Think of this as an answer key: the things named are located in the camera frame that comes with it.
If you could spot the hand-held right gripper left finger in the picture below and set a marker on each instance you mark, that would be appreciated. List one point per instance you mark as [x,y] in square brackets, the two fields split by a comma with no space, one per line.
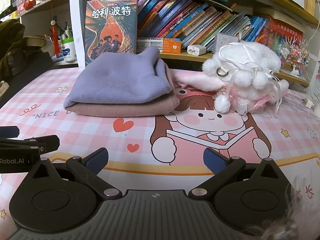
[97,158]

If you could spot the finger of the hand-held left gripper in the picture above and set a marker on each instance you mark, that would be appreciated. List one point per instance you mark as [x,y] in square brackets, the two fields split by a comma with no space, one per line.
[47,142]
[10,131]

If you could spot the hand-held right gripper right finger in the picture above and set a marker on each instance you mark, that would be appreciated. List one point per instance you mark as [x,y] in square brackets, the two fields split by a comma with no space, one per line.
[212,159]

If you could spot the purple and mauve sweater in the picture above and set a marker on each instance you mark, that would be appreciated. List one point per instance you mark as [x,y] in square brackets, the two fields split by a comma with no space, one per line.
[112,85]

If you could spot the pink checkered printed mat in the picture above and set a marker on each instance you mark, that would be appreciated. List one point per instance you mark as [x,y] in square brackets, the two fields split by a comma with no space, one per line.
[75,130]

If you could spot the olive green bag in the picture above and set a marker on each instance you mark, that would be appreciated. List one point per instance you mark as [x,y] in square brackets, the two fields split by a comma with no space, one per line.
[15,45]

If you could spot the white tub with blue label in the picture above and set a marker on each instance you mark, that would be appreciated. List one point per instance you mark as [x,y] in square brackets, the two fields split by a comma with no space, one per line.
[68,51]

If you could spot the person's hair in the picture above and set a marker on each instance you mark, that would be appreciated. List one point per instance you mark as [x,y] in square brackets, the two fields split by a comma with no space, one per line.
[297,212]

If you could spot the red tassel charm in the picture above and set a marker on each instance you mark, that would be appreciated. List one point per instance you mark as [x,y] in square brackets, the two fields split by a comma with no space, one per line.
[56,40]

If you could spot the white plush bag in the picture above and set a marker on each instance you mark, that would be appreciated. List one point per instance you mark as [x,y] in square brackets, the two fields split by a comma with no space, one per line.
[250,60]

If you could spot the wooden bookshelf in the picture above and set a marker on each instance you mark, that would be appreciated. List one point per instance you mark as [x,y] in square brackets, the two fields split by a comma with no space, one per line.
[185,56]

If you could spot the white charger plug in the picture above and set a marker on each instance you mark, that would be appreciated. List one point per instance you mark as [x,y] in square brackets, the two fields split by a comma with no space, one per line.
[196,50]

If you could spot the bunch of pens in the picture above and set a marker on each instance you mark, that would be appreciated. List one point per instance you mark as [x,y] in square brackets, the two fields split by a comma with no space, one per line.
[66,32]

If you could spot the small pale card box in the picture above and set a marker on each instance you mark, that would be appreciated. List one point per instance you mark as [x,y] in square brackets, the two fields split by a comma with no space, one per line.
[226,41]

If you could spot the orange and white box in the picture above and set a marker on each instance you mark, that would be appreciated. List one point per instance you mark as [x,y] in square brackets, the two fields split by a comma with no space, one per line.
[160,45]

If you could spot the fantasy novel book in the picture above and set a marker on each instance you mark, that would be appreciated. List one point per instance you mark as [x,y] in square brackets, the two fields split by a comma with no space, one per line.
[110,30]

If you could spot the colourful bead ornament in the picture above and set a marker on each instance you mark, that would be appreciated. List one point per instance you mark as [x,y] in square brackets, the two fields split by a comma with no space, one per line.
[295,52]

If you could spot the row of colourful books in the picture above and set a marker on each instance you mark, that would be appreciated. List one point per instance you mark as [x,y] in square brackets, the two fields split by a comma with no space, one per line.
[187,17]

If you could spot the red boxed book set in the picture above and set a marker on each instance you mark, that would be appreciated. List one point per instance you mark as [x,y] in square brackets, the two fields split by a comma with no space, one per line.
[285,33]

